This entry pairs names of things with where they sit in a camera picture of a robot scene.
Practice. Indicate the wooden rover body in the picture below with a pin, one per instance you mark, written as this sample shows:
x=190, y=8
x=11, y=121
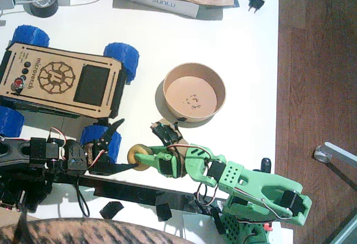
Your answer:
x=92, y=87

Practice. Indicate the brown paper bowl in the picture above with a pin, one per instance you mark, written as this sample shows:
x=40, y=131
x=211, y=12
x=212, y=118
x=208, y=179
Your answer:
x=192, y=98

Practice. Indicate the grey metal bar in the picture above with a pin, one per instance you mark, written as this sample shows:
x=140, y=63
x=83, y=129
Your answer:
x=348, y=233

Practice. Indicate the white printed cardboard box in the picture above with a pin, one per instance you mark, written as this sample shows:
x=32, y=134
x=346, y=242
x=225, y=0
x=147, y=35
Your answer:
x=167, y=5

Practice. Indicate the long black strip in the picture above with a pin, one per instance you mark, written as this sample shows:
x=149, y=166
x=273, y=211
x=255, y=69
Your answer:
x=125, y=191

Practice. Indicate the black camera with cardboard mount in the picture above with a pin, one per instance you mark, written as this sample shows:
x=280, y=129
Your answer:
x=167, y=135

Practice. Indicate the grey metal chair leg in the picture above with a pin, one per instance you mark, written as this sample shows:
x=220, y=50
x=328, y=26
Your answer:
x=337, y=153

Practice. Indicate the flat black tape piece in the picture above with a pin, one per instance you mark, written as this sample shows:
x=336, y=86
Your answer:
x=111, y=210

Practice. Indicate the brown striped fabric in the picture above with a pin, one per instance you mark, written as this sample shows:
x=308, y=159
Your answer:
x=83, y=233

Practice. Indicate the blue rover wheel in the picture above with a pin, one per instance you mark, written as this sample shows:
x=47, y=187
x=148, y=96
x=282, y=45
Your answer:
x=92, y=133
x=122, y=55
x=11, y=121
x=30, y=34

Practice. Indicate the brown cork pad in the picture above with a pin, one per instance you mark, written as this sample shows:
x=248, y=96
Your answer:
x=89, y=154

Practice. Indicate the yellow lemon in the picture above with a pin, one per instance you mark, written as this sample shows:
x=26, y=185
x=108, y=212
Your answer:
x=133, y=152

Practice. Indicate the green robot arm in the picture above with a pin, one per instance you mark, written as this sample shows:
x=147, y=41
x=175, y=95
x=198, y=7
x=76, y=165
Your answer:
x=265, y=182

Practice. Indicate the black clamp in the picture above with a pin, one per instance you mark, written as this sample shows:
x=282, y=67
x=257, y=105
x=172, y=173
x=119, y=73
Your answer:
x=205, y=207
x=219, y=223

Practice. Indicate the black tape roll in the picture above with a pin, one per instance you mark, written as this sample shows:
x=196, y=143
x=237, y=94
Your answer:
x=50, y=10

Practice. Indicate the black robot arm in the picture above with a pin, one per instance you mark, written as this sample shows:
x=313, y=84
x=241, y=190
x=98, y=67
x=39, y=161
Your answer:
x=16, y=152

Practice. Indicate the white paper with outline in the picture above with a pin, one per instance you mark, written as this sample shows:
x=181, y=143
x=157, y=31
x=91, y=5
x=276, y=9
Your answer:
x=55, y=128

